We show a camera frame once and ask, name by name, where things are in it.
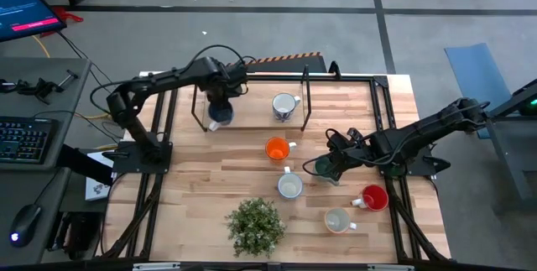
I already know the dark blue mug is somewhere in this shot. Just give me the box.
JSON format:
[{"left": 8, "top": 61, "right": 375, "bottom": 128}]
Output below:
[{"left": 207, "top": 102, "right": 234, "bottom": 133}]

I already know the grey desk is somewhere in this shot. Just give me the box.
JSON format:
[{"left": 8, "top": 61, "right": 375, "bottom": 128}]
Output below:
[{"left": 0, "top": 56, "right": 92, "bottom": 271}]

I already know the red mug white handle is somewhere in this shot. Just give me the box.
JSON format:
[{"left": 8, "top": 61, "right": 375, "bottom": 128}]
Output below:
[{"left": 350, "top": 184, "right": 389, "bottom": 212}]

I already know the black white striped mug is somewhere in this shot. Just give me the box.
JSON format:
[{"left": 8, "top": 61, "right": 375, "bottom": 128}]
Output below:
[{"left": 225, "top": 197, "right": 287, "bottom": 259}]

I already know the black hazard-striped ramp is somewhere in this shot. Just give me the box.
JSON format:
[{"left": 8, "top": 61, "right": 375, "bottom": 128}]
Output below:
[{"left": 245, "top": 51, "right": 328, "bottom": 74}]

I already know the black stand with green light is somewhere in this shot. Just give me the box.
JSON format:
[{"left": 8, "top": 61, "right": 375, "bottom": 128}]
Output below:
[{"left": 486, "top": 78, "right": 537, "bottom": 203}]

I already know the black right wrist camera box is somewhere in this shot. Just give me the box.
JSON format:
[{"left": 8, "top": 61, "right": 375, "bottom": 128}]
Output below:
[{"left": 326, "top": 128, "right": 365, "bottom": 151}]

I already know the black keyboard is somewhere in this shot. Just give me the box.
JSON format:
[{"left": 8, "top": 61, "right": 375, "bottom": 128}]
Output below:
[{"left": 0, "top": 116, "right": 60, "bottom": 165}]

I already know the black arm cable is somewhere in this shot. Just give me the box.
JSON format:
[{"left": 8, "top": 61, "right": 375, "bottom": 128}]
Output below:
[
  {"left": 301, "top": 128, "right": 381, "bottom": 178},
  {"left": 184, "top": 44, "right": 258, "bottom": 73}
]

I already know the computer monitor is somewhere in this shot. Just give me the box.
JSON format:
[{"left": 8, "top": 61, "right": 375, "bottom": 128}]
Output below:
[{"left": 0, "top": 0, "right": 67, "bottom": 44}]

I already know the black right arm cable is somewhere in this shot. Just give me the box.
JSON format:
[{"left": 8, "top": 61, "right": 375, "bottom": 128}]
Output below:
[{"left": 301, "top": 128, "right": 381, "bottom": 178}]

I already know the orange-rimmed pale mug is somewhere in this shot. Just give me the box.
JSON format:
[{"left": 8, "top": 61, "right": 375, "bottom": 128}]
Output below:
[{"left": 323, "top": 206, "right": 358, "bottom": 235}]

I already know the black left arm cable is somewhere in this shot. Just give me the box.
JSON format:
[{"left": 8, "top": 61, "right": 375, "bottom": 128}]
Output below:
[{"left": 184, "top": 44, "right": 258, "bottom": 73}]

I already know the orange mug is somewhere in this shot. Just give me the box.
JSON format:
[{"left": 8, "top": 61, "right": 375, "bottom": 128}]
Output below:
[{"left": 264, "top": 136, "right": 298, "bottom": 163}]

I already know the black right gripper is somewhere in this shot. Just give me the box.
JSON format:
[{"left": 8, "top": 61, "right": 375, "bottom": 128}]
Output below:
[{"left": 323, "top": 134, "right": 378, "bottom": 184}]

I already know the black aluminium table frame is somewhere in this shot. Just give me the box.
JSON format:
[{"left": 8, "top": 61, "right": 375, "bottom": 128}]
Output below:
[{"left": 98, "top": 71, "right": 452, "bottom": 263}]

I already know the black clamp tool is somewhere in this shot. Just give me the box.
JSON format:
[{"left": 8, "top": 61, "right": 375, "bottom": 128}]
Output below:
[{"left": 0, "top": 69, "right": 79, "bottom": 104}]

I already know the black computer mouse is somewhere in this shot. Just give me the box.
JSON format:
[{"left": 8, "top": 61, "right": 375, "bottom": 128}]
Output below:
[{"left": 8, "top": 203, "right": 43, "bottom": 248}]

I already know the red broom base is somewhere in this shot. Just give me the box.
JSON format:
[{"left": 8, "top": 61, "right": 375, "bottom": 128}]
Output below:
[{"left": 41, "top": 5, "right": 84, "bottom": 38}]

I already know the red white patterned mug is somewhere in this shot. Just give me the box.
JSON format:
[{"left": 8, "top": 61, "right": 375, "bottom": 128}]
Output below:
[{"left": 277, "top": 165, "right": 304, "bottom": 201}]

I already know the green faceted mug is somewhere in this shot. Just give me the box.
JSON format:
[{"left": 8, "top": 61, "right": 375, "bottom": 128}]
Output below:
[{"left": 313, "top": 156, "right": 341, "bottom": 186}]

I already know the white box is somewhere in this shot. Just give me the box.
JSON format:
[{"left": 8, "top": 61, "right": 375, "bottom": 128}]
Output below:
[{"left": 85, "top": 151, "right": 117, "bottom": 202}]

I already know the yellow floor cable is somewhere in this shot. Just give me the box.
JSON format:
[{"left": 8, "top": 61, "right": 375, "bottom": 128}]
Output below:
[{"left": 32, "top": 34, "right": 51, "bottom": 59}]

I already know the white blue patterned mug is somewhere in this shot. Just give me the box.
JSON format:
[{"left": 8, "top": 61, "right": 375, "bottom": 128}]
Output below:
[{"left": 271, "top": 91, "right": 302, "bottom": 122}]

